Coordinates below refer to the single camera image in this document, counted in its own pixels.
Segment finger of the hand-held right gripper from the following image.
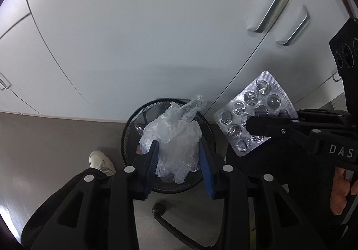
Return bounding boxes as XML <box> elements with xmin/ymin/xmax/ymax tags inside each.
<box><xmin>245</xmin><ymin>115</ymin><xmax>317</xmax><ymax>153</ymax></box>
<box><xmin>296</xmin><ymin>109</ymin><xmax>351</xmax><ymax>131</ymax></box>

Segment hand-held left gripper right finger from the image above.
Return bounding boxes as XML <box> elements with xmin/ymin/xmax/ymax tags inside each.
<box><xmin>197</xmin><ymin>138</ymin><xmax>326</xmax><ymax>250</ymax></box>

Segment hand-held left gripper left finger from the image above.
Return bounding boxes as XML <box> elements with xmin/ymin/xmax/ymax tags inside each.
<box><xmin>31</xmin><ymin>140</ymin><xmax>160</xmax><ymax>250</ymax></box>

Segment clear plastic bag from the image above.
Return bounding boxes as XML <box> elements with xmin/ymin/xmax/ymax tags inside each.
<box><xmin>139</xmin><ymin>94</ymin><xmax>208</xmax><ymax>185</ymax></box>

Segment silver pill blister pack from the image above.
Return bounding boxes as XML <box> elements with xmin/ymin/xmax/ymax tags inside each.
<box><xmin>213</xmin><ymin>71</ymin><xmax>296</xmax><ymax>157</ymax></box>

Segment black mesh trash bin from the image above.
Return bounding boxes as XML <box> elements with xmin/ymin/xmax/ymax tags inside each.
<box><xmin>121</xmin><ymin>98</ymin><xmax>217</xmax><ymax>194</ymax></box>

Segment person's right hand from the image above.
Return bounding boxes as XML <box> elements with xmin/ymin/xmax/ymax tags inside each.
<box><xmin>330</xmin><ymin>167</ymin><xmax>358</xmax><ymax>215</ymax></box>

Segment black chair base leg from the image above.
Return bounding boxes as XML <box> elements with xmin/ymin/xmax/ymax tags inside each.
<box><xmin>151</xmin><ymin>202</ymin><xmax>222</xmax><ymax>250</ymax></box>

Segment white sneaker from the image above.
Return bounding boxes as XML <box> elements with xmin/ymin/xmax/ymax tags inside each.
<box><xmin>89</xmin><ymin>150</ymin><xmax>116</xmax><ymax>177</ymax></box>

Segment wide white cabinet door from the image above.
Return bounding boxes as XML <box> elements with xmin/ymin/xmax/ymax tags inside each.
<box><xmin>22</xmin><ymin>0</ymin><xmax>311</xmax><ymax>125</ymax></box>

